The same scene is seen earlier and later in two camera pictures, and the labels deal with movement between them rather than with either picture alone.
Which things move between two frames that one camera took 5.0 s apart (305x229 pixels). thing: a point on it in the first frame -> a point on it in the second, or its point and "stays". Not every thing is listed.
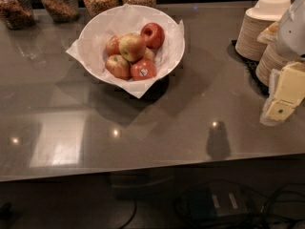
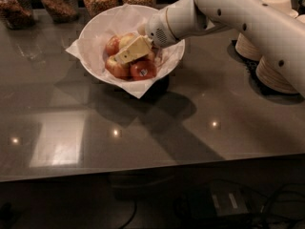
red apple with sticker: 142,70 stays
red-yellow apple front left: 118,66 stays
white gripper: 292,35 -> 157,30
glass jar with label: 61,2 stays
